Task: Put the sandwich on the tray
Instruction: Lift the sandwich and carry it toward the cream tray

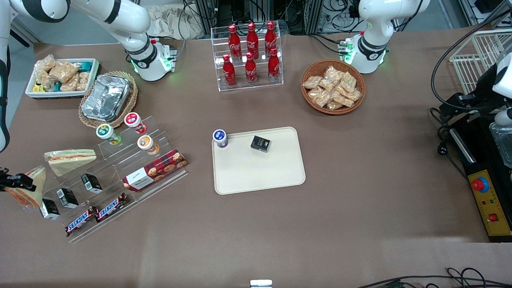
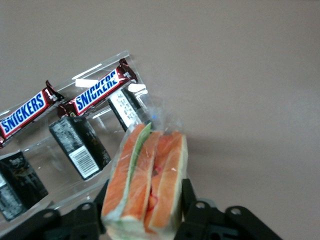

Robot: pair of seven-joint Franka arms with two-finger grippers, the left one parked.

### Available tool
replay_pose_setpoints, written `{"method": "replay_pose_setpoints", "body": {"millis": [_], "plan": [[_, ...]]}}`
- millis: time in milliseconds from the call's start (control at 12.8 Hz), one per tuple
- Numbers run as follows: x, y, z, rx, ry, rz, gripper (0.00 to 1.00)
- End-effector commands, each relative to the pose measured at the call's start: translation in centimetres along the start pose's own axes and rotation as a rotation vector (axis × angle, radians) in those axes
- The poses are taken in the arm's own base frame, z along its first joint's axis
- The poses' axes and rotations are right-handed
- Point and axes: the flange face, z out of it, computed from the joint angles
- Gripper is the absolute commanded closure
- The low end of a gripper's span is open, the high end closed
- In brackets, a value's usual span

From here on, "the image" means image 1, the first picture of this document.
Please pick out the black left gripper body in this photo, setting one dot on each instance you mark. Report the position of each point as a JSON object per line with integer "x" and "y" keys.
{"x": 484, "y": 86}

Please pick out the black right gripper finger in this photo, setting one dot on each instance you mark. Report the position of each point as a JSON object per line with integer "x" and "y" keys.
{"x": 22, "y": 182}

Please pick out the triangle sandwich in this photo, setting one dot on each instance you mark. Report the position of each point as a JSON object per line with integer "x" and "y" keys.
{"x": 68, "y": 160}
{"x": 34, "y": 196}

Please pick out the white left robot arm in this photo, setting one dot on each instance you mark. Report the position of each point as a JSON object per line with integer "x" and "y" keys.
{"x": 374, "y": 20}

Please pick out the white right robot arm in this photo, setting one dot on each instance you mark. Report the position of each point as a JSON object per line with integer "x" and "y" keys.
{"x": 132, "y": 24}

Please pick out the beige plastic tray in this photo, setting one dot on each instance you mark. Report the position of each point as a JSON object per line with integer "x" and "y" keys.
{"x": 260, "y": 168}

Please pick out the small black box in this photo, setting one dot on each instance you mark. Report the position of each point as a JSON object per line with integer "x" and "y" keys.
{"x": 67, "y": 197}
{"x": 260, "y": 143}
{"x": 49, "y": 208}
{"x": 92, "y": 182}

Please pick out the clear plastic container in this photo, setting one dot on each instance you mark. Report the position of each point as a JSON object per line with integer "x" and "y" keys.
{"x": 503, "y": 144}

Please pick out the snickers bar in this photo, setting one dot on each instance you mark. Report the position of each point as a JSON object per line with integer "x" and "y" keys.
{"x": 81, "y": 220}
{"x": 112, "y": 206}

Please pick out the green lid yogurt cup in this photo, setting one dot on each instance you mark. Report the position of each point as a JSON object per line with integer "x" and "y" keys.
{"x": 107, "y": 133}

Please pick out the black control box yellow panel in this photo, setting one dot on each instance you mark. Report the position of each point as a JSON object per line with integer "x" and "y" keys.
{"x": 488, "y": 200}

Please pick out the clear snack pack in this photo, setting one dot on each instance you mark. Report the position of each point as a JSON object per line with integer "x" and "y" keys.
{"x": 44, "y": 81}
{"x": 44, "y": 64}
{"x": 83, "y": 81}
{"x": 64, "y": 70}
{"x": 70, "y": 83}

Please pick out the clear acrylic step stand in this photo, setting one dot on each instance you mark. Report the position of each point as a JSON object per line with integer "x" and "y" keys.
{"x": 132, "y": 160}

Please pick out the aluminium foil container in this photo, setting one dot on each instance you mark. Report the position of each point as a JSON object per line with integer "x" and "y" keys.
{"x": 106, "y": 97}

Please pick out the clear cracker pack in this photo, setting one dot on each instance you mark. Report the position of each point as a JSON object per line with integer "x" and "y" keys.
{"x": 320, "y": 96}
{"x": 353, "y": 95}
{"x": 335, "y": 105}
{"x": 343, "y": 100}
{"x": 312, "y": 82}
{"x": 348, "y": 82}
{"x": 332, "y": 74}

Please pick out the white rectangular bin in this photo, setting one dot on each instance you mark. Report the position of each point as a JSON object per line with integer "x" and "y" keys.
{"x": 92, "y": 76}

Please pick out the red lid yogurt cup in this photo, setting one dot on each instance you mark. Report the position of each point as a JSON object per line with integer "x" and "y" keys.
{"x": 134, "y": 121}

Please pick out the orange lid yogurt cup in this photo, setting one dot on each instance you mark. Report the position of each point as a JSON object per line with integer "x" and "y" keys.
{"x": 146, "y": 143}

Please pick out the teal snack pack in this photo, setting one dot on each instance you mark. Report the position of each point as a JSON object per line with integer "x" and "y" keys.
{"x": 84, "y": 66}

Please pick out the red plaid cookie box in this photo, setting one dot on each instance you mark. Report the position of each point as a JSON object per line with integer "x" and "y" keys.
{"x": 156, "y": 170}

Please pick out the flat wicker basket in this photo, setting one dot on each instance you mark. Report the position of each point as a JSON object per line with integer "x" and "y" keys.
{"x": 132, "y": 98}

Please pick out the round wicker basket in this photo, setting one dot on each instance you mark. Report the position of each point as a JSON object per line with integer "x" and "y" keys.
{"x": 312, "y": 102}

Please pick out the blue lid yogurt cup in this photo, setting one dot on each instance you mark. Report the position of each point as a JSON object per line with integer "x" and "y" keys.
{"x": 220, "y": 138}

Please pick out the red cola bottle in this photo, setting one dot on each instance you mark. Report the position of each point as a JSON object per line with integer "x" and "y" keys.
{"x": 234, "y": 42}
{"x": 252, "y": 40}
{"x": 250, "y": 71}
{"x": 229, "y": 74}
{"x": 270, "y": 38}
{"x": 273, "y": 68}

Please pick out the clear acrylic bottle rack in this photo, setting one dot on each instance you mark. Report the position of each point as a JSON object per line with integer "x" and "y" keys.
{"x": 260, "y": 82}

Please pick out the small white device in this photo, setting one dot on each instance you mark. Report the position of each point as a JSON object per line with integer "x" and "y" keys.
{"x": 260, "y": 284}

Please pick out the aluminium frame rack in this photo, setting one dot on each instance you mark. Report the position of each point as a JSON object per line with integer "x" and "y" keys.
{"x": 240, "y": 12}

